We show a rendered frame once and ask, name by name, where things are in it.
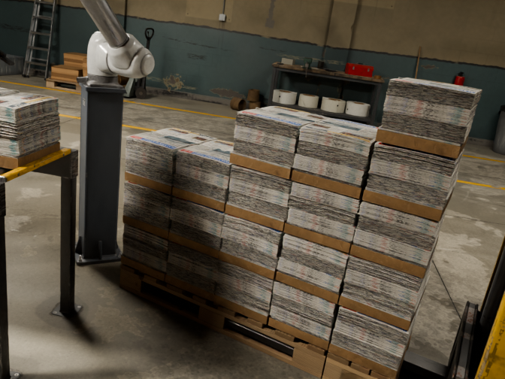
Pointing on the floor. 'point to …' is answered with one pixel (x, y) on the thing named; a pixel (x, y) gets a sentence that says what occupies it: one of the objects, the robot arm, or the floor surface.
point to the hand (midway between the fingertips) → (1, 77)
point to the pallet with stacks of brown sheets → (71, 62)
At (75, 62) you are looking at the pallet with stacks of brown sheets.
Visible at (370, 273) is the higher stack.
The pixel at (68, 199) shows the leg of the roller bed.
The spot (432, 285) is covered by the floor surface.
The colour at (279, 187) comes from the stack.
